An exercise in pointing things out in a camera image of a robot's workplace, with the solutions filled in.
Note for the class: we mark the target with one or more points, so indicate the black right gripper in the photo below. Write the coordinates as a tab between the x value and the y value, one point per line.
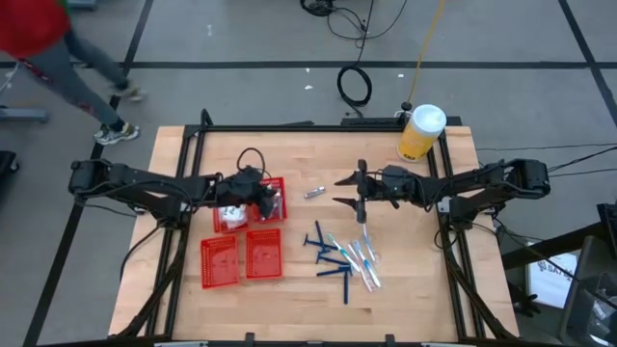
390	185

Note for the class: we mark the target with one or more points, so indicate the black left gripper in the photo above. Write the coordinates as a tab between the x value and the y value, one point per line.
241	188

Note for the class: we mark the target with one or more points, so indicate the silver nail clipper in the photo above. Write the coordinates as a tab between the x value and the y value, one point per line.
278	203
314	193

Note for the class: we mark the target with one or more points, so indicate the bagged white cotton balls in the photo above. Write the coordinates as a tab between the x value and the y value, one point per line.
233	224
231	211

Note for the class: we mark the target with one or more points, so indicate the red white toothbrush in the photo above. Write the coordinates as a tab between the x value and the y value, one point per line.
361	270

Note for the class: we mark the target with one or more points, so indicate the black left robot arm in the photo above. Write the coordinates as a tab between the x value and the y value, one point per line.
144	178

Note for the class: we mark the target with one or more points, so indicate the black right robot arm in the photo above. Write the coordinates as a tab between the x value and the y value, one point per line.
472	180

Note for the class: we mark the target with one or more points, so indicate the red plastic basket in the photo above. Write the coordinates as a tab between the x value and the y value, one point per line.
219	262
264	254
275	182
217	226

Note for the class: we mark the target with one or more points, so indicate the yellow wipes canister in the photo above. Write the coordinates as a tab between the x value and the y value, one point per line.
419	137

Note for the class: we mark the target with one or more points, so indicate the black beam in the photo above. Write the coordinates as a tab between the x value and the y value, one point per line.
544	248

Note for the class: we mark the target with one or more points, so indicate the white printed sign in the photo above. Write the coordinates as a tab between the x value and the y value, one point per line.
549	284

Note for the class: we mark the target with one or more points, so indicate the black device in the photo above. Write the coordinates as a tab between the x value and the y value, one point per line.
608	221

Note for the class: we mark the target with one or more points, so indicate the grey floor base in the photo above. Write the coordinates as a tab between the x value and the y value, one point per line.
24	114

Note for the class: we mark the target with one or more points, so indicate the black object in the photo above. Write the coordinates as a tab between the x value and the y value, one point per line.
7	163

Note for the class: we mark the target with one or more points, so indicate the person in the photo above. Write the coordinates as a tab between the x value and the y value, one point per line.
43	29

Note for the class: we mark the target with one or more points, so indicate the black aluminium table frame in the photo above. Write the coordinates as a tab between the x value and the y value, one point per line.
313	128

